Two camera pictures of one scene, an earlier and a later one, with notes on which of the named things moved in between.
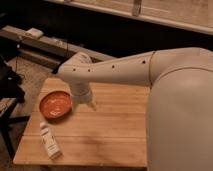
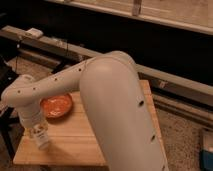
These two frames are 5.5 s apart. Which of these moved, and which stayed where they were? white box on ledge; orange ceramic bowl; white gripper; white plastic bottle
Moved: white plastic bottle; white gripper
Stayed: white box on ledge; orange ceramic bowl
